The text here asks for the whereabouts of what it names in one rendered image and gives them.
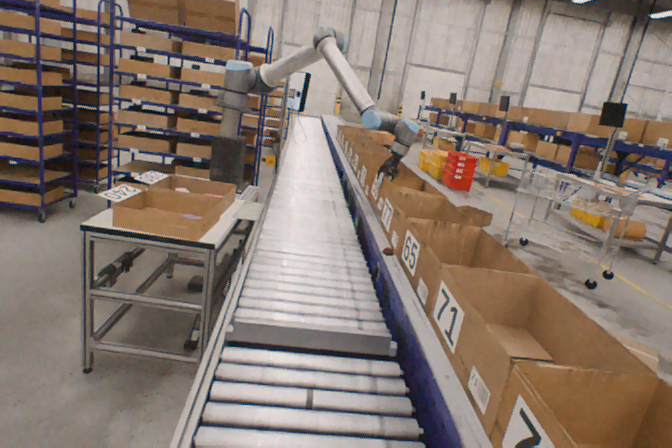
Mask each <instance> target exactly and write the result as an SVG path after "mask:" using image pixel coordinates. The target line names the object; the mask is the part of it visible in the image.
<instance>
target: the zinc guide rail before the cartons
mask: <svg viewBox="0 0 672 448"><path fill-rule="evenodd" d="M321 116H322V118H323V121H324V123H325V125H326V127H327V131H328V133H329V135H331V138H332V140H333V142H334V145H335V147H336V149H337V152H338V154H339V156H340V160H341V162H342V164H343V167H344V169H345V171H346V174H347V176H348V178H349V181H350V183H351V185H352V188H353V191H354V193H355V196H356V198H357V200H358V203H359V205H361V207H362V209H363V212H364V214H365V216H366V220H367V222H368V224H369V227H370V229H371V231H372V234H373V236H374V238H375V241H376V243H377V245H378V249H379V251H380V253H381V256H382V258H383V260H384V263H385V265H387V267H388V270H389V272H390V275H391V278H392V280H393V282H394V285H395V287H396V289H397V292H398V294H399V296H400V298H401V302H402V304H403V306H404V309H405V311H406V313H407V316H408V318H409V320H410V323H412V325H413V328H414V331H415V333H416V335H417V338H418V340H419V342H420V345H421V347H422V349H423V352H424V354H425V357H426V360H427V362H428V364H429V367H430V369H431V371H432V374H433V376H434V378H435V380H436V383H437V386H438V388H440V391H441V393H442V395H443V398H444V400H445V402H446V405H447V407H448V409H449V412H450V415H451V417H452V420H453V422H454V424H455V427H456V429H457V431H458V434H459V436H460V438H461V441H462V444H463V446H464V448H492V446H491V444H490V441H489V439H488V437H487V435H486V433H485V431H484V429H483V427H482V425H481V423H480V421H479V419H478V417H477V415H476V412H475V410H474V408H473V406H472V404H471V402H470V400H469V398H468V396H466V394H465V392H464V390H463V388H462V387H461V385H460V382H459V380H458V378H457V376H456V374H455V372H454V370H453V368H452V366H451V364H450V362H449V360H448V358H447V356H446V353H445V351H444V349H443V347H442V345H441V343H440V341H438V339H437V337H436V335H435V333H434V331H433V329H432V328H431V325H430V323H429V321H428V319H427V317H426V315H425V313H424V311H423V309H422V307H421V305H420V303H419V301H418V298H417V296H416V294H415V292H414V290H413V288H411V286H410V284H409V282H408V280H407V278H406V276H405V274H404V271H403V269H402V268H401V266H400V264H399V262H398V260H397V258H396V256H395V254H394V256H387V255H384V254H382V251H383V250H384V249H385V248H391V245H390V243H389V241H388V239H386V237H385V235H384V233H383V231H382V229H381V227H380V225H379V223H378V221H377V218H376V216H375V214H374V212H373V210H372V208H371V207H370V205H369V203H368V201H367V199H366V197H365V195H364V193H363V191H362V188H360V186H359V184H358V182H357V180H356V178H355V176H354V174H353V172H352V170H351V168H350V166H349V164H348V162H347V160H346V157H345V155H344V153H343V151H342V149H341V148H340V146H339V144H338V142H337V140H336V138H335V136H334V134H333V132H332V129H331V127H329V125H328V123H327V121H326V119H325V117H324V115H323V114H321ZM391 249H392V248H391Z"/></svg>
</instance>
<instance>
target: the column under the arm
mask: <svg viewBox="0 0 672 448"><path fill-rule="evenodd" d="M246 149H247V137H243V136H236V138H229V137H223V136H220V134H218V135H215V136H213V144H212V157H211V170H209V180H212V181H218V182H225V183H231V184H235V185H236V192H235V194H239V195H242V194H243V193H244V192H245V191H246V188H247V187H248V186H249V185H250V183H249V182H243V179H244V170H245V159H246Z"/></svg>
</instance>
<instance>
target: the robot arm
mask: <svg viewBox="0 0 672 448"><path fill-rule="evenodd" d="M346 47H347V37H346V35H345V34H344V33H342V32H341V31H338V30H336V29H334V28H331V27H329V26H321V27H319V28H317V29H316V30H315V32H314V34H313V38H312V42H311V43H309V44H307V45H306V46H304V47H302V48H300V49H297V50H295V51H294V52H292V53H290V54H288V55H286V56H284V57H283V58H281V59H279V60H277V61H275V62H273V63H272V64H266V63H265V64H262V65H260V66H258V67H253V66H252V63H249V62H244V61H238V60H228V61H227V64H226V69H225V76H224V83H223V89H222V92H221V94H220V96H219V98H218V101H217V104H220V105H223V106H227V107H231V108H236V109H244V110H249V103H248V97H247V95H248V91H252V92H258V93H262V94H268V93H272V92H273V91H274V90H275V89H276V86H277V84H278V81H280V80H282V79H284V78H286V77H288V76H290V75H292V74H294V73H296V72H298V70H301V69H303V68H305V67H307V66H309V65H311V64H313V63H315V62H317V61H319V60H321V59H323V58H324V59H325V61H326V62H327V64H328V66H330V67H331V69H332V70H333V73H334V74H335V76H336V78H337V79H338V81H339V82H340V84H341V85H342V87H343V88H344V90H345V92H346V93H347V95H348V96H349V98H350V99H351V101H352V104H353V105H354V107H355V108H356V110H357V111H358V113H360V115H361V117H362V124H363V125H364V127H366V128H367V129H370V130H379V132H386V133H389V134H391V135H393V136H395V139H394V141H393V143H392V145H391V149H392V150H391V153H393V155H392V156H391V157H389V158H387V159H386V161H385V162H384V163H383V165H382V166H380V168H379V169H378V171H377V183H376V185H377V189H379V186H380V183H381V180H382V178H383V175H384V174H387V175H388V176H385V177H386V178H387V179H388V180H390V181H392V180H393V179H394V178H397V176H398V174H399V172H400V170H401V169H400V168H399V167H398V164H399V162H400V159H402V158H403V157H404V155H407V153H408V151H410V150H409V149H410V146H411V144H412V142H413V140H414V138H416V136H417V134H418V131H419V129H420V126H419V125H418V124H417V123H414V122H412V121H410V120H408V119H407V118H404V119H401V118H398V117H396V116H394V115H392V114H390V113H388V112H380V111H379V110H378V108H377V107H376V105H375V104H374V103H373V100H372V99H371V97H370V96H369V94H368V93H367V91H366V90H365V88H364V87H363V85H362V84H361V82H360V81H359V79H357V78H356V76H355V75H354V73H353V71H352V69H351V68H350V66H349V65H348V63H347V61H346V60H345V58H344V57H343V55H342V53H344V52H345V50H346ZM398 171H399V172H398ZM397 173H398V174H397ZM396 175H397V176H396Z"/></svg>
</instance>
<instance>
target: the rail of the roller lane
mask: <svg viewBox="0 0 672 448"><path fill-rule="evenodd" d="M296 119H297V116H295V119H294V121H293V124H292V128H291V129H290V132H289V135H288V138H287V140H286V143H285V145H284V148H283V151H282V153H281V162H280V170H279V173H280V171H281V168H282V164H283V161H284V157H285V154H286V150H287V147H288V144H289V141H290V138H291V135H292V132H293V128H294V125H295V122H296ZM278 176H279V174H277V175H276V174H274V175H273V178H272V180H271V183H269V185H268V189H267V192H266V194H265V197H264V199H263V202H262V203H263V204H265V205H264V207H263V208H262V210H261V211H260V213H259V215H258V216H257V218H256V221H255V224H254V226H253V229H252V232H251V234H250V237H249V239H248V242H247V245H246V259H245V262H244V264H243V269H241V274H240V267H241V259H240V261H239V264H238V266H237V269H236V272H235V274H234V278H233V280H232V283H231V286H230V288H229V291H228V293H227V296H226V298H225V301H224V305H223V307H222V310H221V312H220V315H219V318H218V320H217V323H216V325H215V328H214V331H213V334H212V337H211V339H210V342H209V345H207V347H206V350H205V352H204V355H203V358H202V360H201V363H200V366H199V369H198V372H197V374H196V377H195V379H194V382H193V385H192V387H191V390H190V392H189V395H188V399H187V401H186V404H185V408H184V411H183V413H182V415H181V417H180V419H179V422H178V424H177V427H176V431H175V433H174V436H173V438H172V441H171V444H170V446H169V448H194V443H192V441H193V438H194V437H196V434H197V431H198V429H199V427H203V417H200V416H202V415H201V412H203V411H205V408H206V405H207V403H209V402H210V396H209V395H208V393H209V390H210V389H212V385H213V383H214V381H216V376H214V375H215V371H217V370H218V366H219V364H221V359H222V358H220V355H221V353H223V350H224V347H227V345H228V342H229V341H228V340H226V333H225V330H226V325H231V324H232V321H233V319H234V317H233V314H234V313H235V311H236V309H237V308H238V307H236V305H237V302H238V301H239V298H240V297H241V296H239V294H240V292H243V288H244V287H243V285H244V284H245V282H246V276H248V271H249V270H248V269H249V267H250V265H251V260H252V259H253V257H252V256H253V254H254V253H255V251H254V250H255V248H256V246H257V244H256V243H257V242H258V237H260V232H261V227H263V223H264V218H265V215H266V211H267V208H268V205H269V202H271V199H272V196H273V194H274V191H275V188H276V187H275V185H276V182H277V179H278V178H279V177H278Z"/></svg>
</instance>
